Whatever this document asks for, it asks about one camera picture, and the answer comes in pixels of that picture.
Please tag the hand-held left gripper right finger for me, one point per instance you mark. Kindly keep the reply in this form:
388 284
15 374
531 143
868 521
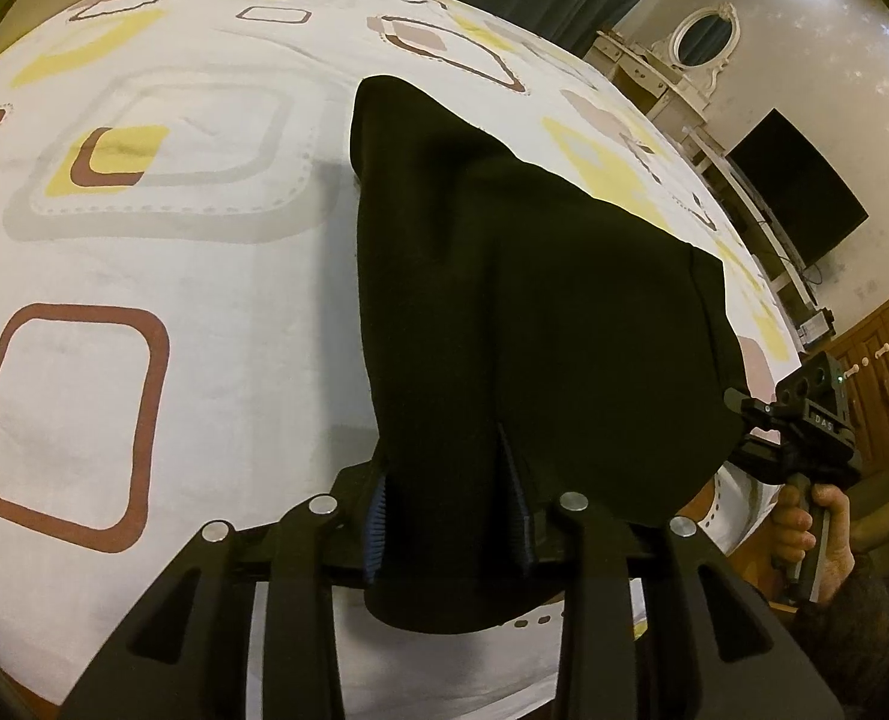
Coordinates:
519 532

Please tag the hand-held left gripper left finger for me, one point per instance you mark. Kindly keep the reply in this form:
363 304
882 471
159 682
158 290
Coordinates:
377 532

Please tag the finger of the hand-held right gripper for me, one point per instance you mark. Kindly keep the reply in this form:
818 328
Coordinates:
748 403
763 461

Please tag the black pants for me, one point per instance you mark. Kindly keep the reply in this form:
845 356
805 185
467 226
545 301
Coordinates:
527 300

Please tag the person's right forearm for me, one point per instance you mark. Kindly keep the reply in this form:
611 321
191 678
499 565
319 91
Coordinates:
857 637

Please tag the person's right hand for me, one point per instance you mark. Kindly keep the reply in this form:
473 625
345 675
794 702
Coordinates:
789 525

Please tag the brown wooden cabinet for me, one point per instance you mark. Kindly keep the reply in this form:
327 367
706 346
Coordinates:
887 360

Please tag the small dark electronic box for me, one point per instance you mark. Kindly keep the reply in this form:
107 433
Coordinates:
816 330

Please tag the black flat television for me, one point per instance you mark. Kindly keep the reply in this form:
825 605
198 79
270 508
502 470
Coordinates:
797 187

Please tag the white television console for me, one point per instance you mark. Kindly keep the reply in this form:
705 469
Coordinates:
714 159

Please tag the printed white bed sheet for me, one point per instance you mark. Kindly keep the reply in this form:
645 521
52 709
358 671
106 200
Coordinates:
189 277

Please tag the white vanity with oval mirror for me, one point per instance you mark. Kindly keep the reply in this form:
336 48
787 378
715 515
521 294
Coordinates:
703 39

